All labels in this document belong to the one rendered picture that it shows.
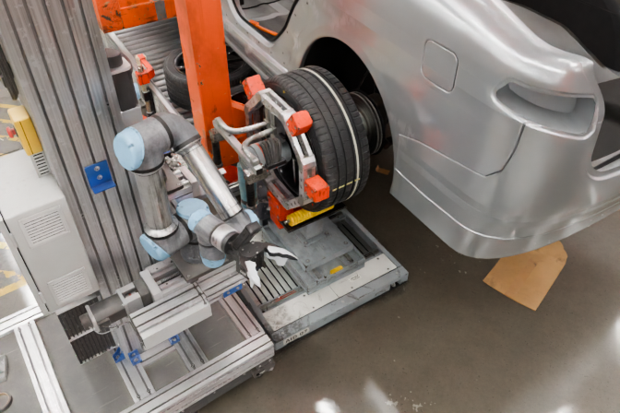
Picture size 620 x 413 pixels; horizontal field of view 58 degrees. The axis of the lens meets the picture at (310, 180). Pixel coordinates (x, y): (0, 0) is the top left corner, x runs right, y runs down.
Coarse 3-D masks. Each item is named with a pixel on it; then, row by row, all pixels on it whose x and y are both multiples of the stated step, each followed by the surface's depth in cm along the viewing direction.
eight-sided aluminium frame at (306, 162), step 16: (256, 96) 249; (272, 96) 245; (256, 112) 269; (288, 112) 234; (304, 144) 234; (304, 160) 233; (272, 176) 280; (304, 176) 237; (272, 192) 275; (288, 192) 271; (288, 208) 265
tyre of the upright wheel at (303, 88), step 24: (288, 72) 256; (288, 96) 241; (312, 96) 236; (312, 120) 231; (336, 120) 235; (360, 120) 239; (336, 144) 234; (360, 144) 240; (336, 168) 237; (360, 168) 244; (336, 192) 247; (360, 192) 262
